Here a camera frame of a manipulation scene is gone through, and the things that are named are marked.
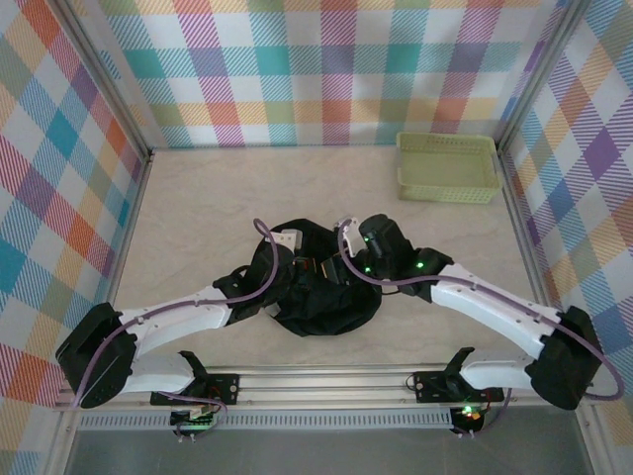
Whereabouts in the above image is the aluminium side frame rail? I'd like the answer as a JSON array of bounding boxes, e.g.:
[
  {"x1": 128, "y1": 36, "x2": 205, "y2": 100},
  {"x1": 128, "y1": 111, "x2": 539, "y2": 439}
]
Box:
[
  {"x1": 44, "y1": 150, "x2": 155, "y2": 475},
  {"x1": 497, "y1": 147, "x2": 614, "y2": 475}
]

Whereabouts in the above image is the aluminium frame post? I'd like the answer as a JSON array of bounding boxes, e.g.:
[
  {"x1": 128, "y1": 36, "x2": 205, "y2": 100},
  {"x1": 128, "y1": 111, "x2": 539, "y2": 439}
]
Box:
[
  {"x1": 493, "y1": 0, "x2": 593, "y2": 155},
  {"x1": 51, "y1": 0, "x2": 155, "y2": 164}
]

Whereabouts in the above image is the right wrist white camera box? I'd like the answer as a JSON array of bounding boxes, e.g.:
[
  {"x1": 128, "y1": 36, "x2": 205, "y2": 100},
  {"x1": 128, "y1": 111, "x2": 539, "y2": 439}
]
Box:
[{"x1": 334, "y1": 216, "x2": 363, "y2": 258}]

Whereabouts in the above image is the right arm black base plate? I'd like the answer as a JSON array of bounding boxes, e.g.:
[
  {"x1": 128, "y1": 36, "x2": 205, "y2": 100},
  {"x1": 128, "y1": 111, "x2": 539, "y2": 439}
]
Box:
[{"x1": 412, "y1": 369, "x2": 506, "y2": 405}]

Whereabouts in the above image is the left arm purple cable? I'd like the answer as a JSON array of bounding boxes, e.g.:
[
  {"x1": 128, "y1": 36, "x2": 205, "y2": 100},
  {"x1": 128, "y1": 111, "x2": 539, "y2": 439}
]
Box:
[{"x1": 72, "y1": 219, "x2": 293, "y2": 439}]

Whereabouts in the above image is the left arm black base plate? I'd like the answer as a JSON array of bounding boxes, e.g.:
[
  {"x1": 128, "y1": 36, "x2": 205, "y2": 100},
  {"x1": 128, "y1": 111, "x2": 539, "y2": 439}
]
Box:
[{"x1": 150, "y1": 373, "x2": 242, "y2": 408}]

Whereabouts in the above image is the aluminium mounting rail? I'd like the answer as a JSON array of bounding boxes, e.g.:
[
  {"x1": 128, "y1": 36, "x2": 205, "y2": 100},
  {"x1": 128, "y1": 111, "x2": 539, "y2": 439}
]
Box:
[{"x1": 53, "y1": 364, "x2": 602, "y2": 412}]

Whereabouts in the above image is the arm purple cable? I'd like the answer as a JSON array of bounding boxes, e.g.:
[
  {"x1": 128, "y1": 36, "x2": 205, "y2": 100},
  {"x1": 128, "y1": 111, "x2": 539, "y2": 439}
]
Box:
[
  {"x1": 72, "y1": 219, "x2": 293, "y2": 439},
  {"x1": 337, "y1": 217, "x2": 624, "y2": 439}
]

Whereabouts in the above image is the light green plastic basket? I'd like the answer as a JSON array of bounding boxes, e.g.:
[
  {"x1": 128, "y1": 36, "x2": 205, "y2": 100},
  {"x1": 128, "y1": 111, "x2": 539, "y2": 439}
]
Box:
[{"x1": 395, "y1": 131, "x2": 500, "y2": 205}]

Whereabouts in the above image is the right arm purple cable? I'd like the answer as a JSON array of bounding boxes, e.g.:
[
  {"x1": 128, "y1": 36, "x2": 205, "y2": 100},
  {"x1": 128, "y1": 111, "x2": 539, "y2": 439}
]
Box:
[{"x1": 337, "y1": 217, "x2": 624, "y2": 439}]

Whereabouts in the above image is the grey slotted cable duct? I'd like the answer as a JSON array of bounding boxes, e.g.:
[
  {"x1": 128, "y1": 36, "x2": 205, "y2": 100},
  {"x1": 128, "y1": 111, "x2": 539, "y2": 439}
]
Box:
[{"x1": 77, "y1": 408, "x2": 456, "y2": 430}]

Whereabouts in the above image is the black t-shirt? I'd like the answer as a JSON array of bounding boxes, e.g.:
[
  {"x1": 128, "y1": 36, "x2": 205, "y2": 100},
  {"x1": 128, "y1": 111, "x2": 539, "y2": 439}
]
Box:
[{"x1": 230, "y1": 217, "x2": 383, "y2": 339}]

